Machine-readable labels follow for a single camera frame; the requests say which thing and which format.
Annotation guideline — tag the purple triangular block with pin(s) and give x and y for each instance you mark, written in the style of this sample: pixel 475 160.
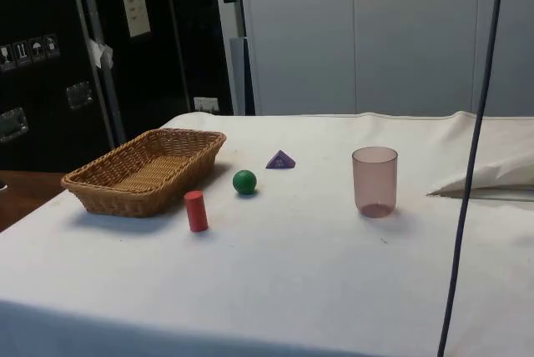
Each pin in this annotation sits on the purple triangular block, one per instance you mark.
pixel 281 161

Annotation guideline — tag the red cylinder block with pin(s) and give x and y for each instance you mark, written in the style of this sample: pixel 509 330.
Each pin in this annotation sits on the red cylinder block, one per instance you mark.
pixel 195 211

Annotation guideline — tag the rectangular wicker basket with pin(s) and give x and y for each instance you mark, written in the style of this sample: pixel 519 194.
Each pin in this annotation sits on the rectangular wicker basket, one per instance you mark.
pixel 142 173

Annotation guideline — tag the green ball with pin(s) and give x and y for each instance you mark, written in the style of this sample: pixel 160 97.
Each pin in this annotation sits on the green ball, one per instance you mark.
pixel 244 182

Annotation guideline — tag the see-through pink cup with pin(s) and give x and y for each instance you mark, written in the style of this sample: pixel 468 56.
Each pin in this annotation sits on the see-through pink cup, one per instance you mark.
pixel 374 184

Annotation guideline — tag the pale lockers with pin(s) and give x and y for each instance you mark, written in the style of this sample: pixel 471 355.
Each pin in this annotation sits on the pale lockers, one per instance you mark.
pixel 375 36

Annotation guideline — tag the black cabinet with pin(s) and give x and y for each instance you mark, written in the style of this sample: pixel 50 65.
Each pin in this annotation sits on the black cabinet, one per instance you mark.
pixel 50 61

